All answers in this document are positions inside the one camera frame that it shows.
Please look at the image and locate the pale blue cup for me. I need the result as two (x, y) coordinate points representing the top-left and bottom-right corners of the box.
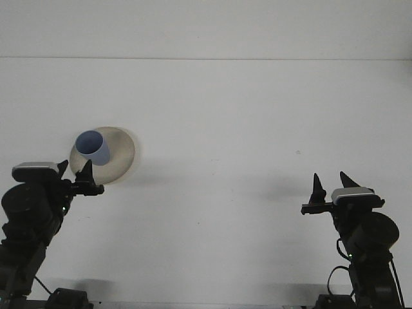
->
(74, 129), (112, 167)

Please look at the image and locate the pale round plate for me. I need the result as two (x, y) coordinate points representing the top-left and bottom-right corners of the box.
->
(69, 126), (136, 186)

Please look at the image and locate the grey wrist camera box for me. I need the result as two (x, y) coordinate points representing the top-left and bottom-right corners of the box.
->
(12, 161), (66, 182)
(331, 187), (386, 207)

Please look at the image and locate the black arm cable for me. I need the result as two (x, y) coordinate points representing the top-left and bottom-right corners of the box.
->
(32, 274), (53, 296)
(327, 238), (405, 306)

